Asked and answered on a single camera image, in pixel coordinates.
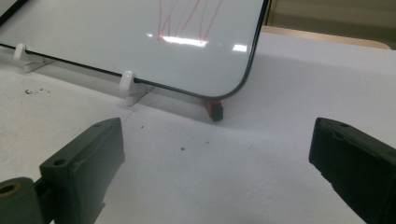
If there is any white plastic whiteboard stand foot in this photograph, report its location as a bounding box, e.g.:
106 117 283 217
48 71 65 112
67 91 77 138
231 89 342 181
119 70 157 107
12 43 58 75

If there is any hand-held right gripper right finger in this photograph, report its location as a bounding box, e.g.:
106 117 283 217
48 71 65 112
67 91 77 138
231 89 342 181
308 117 396 224

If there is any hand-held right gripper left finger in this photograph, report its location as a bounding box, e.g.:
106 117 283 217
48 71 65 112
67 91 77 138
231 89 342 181
39 117 126 224

